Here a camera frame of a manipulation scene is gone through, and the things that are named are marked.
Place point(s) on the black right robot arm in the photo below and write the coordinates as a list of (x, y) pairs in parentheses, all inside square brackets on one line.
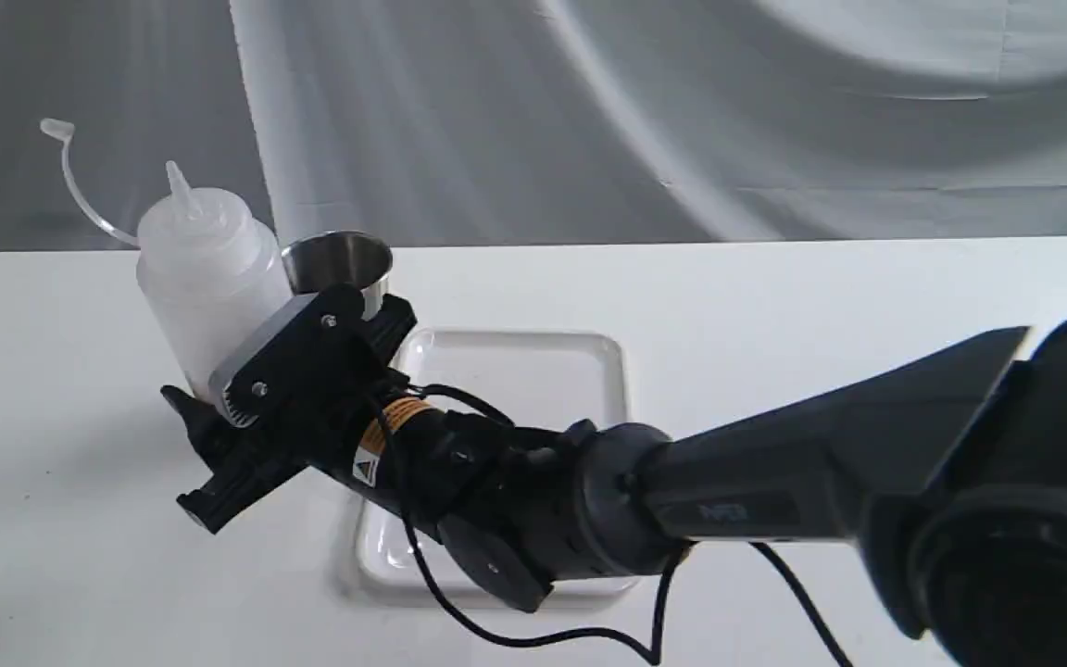
[(948, 475)]

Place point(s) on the grey backdrop cloth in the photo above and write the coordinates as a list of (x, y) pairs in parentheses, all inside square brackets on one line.
[(544, 122)]

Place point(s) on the white plastic tray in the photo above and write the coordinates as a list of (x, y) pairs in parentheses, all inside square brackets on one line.
[(544, 379)]

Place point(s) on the clear plastic squeeze bottle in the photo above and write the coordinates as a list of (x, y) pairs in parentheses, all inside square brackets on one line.
[(210, 272)]

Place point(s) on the stainless steel cup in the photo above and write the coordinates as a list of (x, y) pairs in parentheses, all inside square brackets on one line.
[(358, 259)]

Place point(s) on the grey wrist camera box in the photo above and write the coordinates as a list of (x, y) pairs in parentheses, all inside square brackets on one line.
[(268, 365)]

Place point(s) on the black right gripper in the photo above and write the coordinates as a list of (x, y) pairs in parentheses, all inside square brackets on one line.
[(317, 427)]

